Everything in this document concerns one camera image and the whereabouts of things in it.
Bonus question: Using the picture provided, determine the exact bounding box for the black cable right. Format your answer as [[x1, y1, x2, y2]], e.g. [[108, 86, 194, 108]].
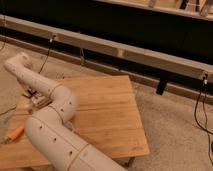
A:
[[194, 73, 213, 161]]

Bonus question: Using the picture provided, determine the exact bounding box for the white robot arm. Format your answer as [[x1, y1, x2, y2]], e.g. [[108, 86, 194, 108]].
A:
[[4, 52, 127, 171]]

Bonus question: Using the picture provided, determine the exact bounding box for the orange carrot toy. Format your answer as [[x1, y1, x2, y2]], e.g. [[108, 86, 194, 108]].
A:
[[4, 124, 24, 144]]

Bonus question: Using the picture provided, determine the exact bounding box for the black rail bracket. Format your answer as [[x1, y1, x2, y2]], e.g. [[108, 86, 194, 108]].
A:
[[156, 78, 168, 95]]

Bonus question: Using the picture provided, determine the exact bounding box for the black cable left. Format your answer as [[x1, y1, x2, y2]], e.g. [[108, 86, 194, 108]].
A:
[[35, 34, 57, 76]]

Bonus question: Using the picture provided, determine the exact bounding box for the long wooden baseboard rail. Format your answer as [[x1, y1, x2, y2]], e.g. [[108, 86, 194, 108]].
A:
[[0, 14, 213, 80]]

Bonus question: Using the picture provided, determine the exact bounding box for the black cable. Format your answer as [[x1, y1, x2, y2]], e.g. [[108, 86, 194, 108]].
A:
[[35, 34, 57, 76], [194, 73, 213, 161]]

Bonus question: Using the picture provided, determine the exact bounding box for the wooden table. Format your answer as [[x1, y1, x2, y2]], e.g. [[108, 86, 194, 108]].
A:
[[0, 76, 149, 169]]

